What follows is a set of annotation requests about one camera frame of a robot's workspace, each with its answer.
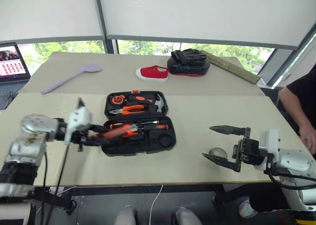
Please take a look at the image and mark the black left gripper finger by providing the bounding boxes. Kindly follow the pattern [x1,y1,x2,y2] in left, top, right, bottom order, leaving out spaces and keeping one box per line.
[90,123,113,134]
[86,136,113,147]

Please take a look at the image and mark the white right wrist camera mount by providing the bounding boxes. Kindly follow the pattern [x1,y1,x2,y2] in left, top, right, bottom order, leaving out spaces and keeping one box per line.
[254,129,281,171]

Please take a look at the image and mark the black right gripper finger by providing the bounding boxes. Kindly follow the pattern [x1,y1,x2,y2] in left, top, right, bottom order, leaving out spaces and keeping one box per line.
[202,152,241,173]
[209,125,247,137]

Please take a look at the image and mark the bystander black trousers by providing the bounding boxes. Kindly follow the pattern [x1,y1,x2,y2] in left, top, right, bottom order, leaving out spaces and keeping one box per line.
[249,185,289,212]

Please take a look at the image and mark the white roller blind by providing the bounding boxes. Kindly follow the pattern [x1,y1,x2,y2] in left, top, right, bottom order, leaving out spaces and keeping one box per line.
[0,0,106,42]
[98,0,316,50]

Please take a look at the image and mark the bystander black shirt torso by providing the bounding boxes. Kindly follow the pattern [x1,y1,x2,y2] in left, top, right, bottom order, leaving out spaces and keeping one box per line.
[286,64,316,127]

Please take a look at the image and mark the red canvas shoe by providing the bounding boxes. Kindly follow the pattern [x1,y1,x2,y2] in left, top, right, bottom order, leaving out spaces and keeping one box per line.
[135,65,169,82]

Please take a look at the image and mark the orange black utility knife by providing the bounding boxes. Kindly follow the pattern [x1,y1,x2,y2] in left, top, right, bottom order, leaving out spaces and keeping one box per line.
[93,123,140,140]

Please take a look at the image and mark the white sneaker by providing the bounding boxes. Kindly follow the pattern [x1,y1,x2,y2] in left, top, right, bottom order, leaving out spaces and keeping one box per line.
[238,196,259,220]

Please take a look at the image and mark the orange handled pliers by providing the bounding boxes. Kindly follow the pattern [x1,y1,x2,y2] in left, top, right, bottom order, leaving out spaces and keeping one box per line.
[109,104,146,116]

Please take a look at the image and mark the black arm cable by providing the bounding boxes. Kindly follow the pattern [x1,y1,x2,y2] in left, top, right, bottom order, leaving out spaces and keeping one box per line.
[264,169,316,190]
[40,136,71,225]

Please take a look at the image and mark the purple silicone spatula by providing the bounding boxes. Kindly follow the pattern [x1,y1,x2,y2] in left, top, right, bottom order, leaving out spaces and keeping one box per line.
[40,64,103,95]

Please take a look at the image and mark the bystander bare hand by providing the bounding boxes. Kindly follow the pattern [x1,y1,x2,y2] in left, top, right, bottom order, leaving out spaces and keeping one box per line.
[300,125,316,154]

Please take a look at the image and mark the black orange tape measure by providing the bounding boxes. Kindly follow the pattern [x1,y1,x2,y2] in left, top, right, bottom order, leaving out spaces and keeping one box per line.
[110,94,126,105]

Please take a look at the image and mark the black gloves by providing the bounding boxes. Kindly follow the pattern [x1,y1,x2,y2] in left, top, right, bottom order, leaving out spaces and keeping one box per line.
[171,48,207,64]

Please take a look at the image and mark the black orange handled screwdriver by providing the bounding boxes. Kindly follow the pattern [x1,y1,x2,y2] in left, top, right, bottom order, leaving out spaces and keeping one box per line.
[137,121,171,132]

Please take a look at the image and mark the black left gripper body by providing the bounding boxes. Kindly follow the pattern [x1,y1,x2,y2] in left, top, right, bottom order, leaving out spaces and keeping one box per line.
[71,122,102,147]

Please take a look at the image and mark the clear tape roll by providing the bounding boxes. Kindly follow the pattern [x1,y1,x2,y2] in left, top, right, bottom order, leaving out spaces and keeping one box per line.
[208,148,228,159]

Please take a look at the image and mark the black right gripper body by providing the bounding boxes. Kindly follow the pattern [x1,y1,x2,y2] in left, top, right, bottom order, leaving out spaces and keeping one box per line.
[231,127,269,173]

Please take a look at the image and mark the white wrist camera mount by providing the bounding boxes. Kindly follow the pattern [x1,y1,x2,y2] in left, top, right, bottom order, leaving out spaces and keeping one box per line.
[63,106,93,147]
[254,129,281,171]

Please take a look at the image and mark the grey window frame post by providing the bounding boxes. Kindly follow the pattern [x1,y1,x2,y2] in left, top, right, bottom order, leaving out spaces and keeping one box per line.
[94,0,119,54]

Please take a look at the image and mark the olive green long pad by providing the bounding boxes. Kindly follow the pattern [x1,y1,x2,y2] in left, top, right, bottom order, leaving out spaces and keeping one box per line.
[206,51,261,85]

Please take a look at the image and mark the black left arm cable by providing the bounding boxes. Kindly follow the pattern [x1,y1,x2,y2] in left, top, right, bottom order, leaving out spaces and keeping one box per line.
[40,136,71,225]

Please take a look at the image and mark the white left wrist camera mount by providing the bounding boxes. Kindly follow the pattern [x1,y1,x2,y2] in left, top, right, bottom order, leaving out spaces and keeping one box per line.
[63,106,93,147]

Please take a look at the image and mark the white cable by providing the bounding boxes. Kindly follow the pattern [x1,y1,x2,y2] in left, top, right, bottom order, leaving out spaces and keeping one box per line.
[149,184,164,225]

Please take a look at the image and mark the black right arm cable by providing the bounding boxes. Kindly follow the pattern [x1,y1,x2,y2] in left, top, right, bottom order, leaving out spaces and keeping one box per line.
[264,169,316,190]

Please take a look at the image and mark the black tool case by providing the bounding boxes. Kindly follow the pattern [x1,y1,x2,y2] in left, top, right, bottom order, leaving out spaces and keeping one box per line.
[101,89,177,157]

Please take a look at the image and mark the open laptop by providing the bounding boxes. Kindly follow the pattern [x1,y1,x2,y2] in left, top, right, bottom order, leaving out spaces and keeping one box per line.
[0,42,32,97]

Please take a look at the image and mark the grey rounded shape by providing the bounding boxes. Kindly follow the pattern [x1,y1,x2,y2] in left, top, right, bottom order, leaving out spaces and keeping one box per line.
[114,205,138,225]
[172,207,202,225]

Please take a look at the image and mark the claw hammer black handle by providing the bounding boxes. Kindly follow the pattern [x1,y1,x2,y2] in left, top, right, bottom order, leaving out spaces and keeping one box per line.
[127,94,165,113]

